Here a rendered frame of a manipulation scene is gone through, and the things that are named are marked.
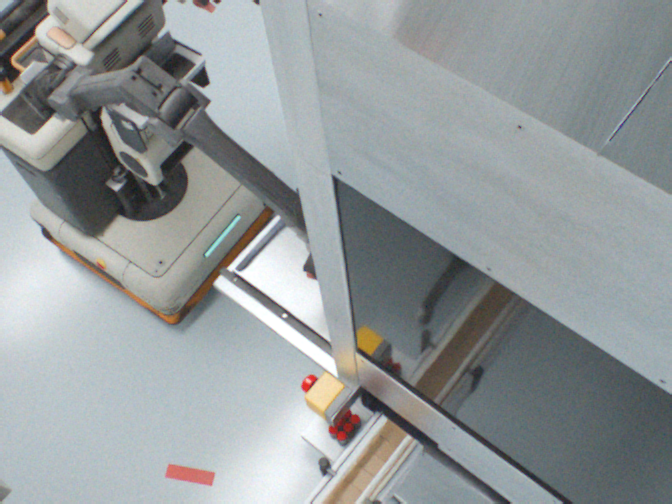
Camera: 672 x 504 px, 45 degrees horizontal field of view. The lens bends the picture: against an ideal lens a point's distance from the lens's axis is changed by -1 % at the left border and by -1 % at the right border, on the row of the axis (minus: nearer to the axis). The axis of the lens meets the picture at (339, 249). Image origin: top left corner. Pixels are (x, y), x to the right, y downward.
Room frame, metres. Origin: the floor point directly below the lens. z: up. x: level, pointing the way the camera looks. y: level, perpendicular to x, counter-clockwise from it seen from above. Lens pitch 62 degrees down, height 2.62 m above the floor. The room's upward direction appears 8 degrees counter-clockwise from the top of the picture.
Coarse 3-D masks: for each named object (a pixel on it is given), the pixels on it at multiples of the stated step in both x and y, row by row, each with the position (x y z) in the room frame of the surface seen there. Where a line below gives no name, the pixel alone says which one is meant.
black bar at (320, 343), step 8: (224, 272) 0.89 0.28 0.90; (232, 272) 0.88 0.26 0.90; (232, 280) 0.86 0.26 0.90; (240, 280) 0.86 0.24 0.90; (240, 288) 0.84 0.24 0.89; (248, 288) 0.84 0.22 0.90; (256, 296) 0.81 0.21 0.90; (264, 296) 0.81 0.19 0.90; (264, 304) 0.79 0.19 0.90; (272, 304) 0.79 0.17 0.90; (272, 312) 0.77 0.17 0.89; (280, 312) 0.76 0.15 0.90; (288, 320) 0.74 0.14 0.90; (296, 320) 0.74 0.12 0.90; (296, 328) 0.72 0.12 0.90; (304, 328) 0.72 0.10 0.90; (304, 336) 0.70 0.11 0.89; (312, 336) 0.69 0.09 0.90; (320, 344) 0.67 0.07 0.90; (328, 344) 0.67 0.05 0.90; (328, 352) 0.65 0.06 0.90
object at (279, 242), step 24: (264, 240) 0.96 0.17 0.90; (288, 240) 0.96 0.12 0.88; (240, 264) 0.90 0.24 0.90; (264, 264) 0.90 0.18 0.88; (288, 264) 0.89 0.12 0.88; (264, 288) 0.84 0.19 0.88; (288, 288) 0.83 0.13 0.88; (312, 288) 0.82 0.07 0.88; (288, 312) 0.76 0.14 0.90; (312, 312) 0.76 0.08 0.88
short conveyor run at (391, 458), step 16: (384, 416) 0.48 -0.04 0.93; (368, 432) 0.45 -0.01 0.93; (384, 432) 0.45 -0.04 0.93; (400, 432) 0.44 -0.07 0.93; (352, 448) 0.42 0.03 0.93; (368, 448) 0.42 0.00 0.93; (384, 448) 0.41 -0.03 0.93; (400, 448) 0.40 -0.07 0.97; (416, 448) 0.40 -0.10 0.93; (320, 464) 0.38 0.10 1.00; (336, 464) 0.39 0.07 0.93; (352, 464) 0.39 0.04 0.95; (368, 464) 0.39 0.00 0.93; (384, 464) 0.38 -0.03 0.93; (400, 464) 0.38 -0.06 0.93; (320, 480) 0.37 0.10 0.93; (336, 480) 0.35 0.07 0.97; (352, 480) 0.36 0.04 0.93; (368, 480) 0.35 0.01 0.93; (384, 480) 0.35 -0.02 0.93; (400, 480) 0.35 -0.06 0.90; (320, 496) 0.33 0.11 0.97; (336, 496) 0.33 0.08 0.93; (352, 496) 0.33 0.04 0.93; (368, 496) 0.32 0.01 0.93; (384, 496) 0.32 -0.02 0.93
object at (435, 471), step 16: (400, 416) 0.49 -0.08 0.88; (416, 432) 0.45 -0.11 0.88; (432, 448) 0.41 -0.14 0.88; (416, 464) 0.42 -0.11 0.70; (432, 464) 0.39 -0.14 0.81; (448, 464) 0.37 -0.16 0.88; (416, 480) 0.42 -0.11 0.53; (432, 480) 0.39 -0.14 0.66; (448, 480) 0.36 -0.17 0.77; (464, 480) 0.34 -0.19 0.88; (480, 480) 0.33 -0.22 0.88; (400, 496) 0.46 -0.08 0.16; (416, 496) 0.42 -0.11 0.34; (432, 496) 0.38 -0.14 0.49; (448, 496) 0.35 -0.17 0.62; (464, 496) 0.33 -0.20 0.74; (480, 496) 0.30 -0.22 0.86; (496, 496) 0.29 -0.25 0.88
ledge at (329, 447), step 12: (360, 408) 0.52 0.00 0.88; (312, 420) 0.51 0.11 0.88; (324, 420) 0.50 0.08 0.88; (360, 420) 0.49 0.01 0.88; (312, 432) 0.48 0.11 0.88; (324, 432) 0.48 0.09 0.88; (312, 444) 0.46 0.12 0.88; (324, 444) 0.45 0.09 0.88; (336, 444) 0.45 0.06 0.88; (348, 444) 0.45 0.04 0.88; (336, 456) 0.42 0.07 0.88
